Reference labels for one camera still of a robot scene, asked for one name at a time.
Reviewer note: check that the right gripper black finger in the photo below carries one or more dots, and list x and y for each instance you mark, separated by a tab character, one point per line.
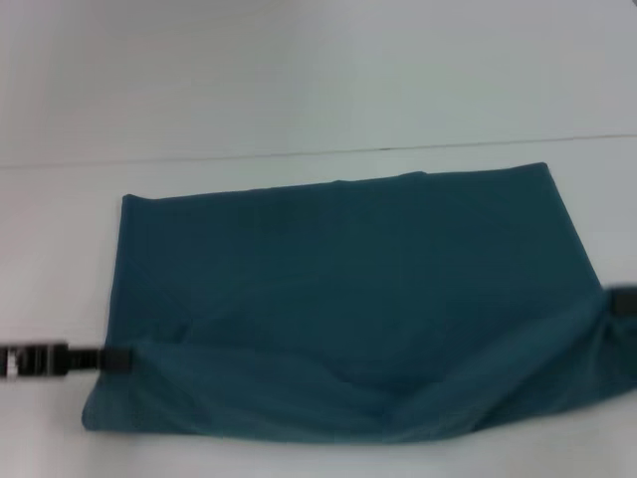
626	301

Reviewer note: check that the teal t-shirt with FREE print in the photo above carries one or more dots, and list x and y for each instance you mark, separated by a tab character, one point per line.
348	299

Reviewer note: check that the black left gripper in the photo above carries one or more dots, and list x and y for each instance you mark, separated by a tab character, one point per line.
35	361

